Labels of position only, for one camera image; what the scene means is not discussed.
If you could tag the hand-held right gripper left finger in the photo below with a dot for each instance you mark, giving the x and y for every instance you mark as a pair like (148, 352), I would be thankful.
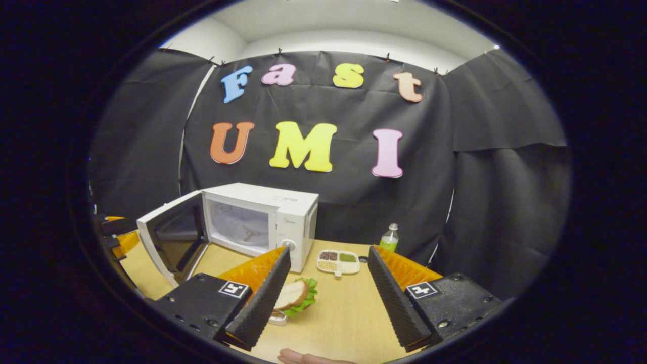
(263, 306)

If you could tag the green label bottle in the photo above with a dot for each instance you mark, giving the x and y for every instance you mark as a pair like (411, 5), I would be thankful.
(389, 241)

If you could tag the white divided tray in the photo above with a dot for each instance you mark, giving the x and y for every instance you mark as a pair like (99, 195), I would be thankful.
(337, 263)

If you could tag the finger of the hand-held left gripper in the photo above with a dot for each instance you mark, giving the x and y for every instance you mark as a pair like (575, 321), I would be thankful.
(126, 242)

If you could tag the lettuce sandwich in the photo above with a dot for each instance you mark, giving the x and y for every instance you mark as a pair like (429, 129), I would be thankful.
(293, 294)

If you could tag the white microwave oven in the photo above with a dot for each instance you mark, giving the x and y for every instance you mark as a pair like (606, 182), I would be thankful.
(263, 199)

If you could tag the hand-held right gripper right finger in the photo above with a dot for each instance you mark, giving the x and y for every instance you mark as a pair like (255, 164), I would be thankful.
(391, 298)

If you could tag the small white plate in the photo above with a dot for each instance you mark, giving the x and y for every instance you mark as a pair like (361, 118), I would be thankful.
(278, 318)

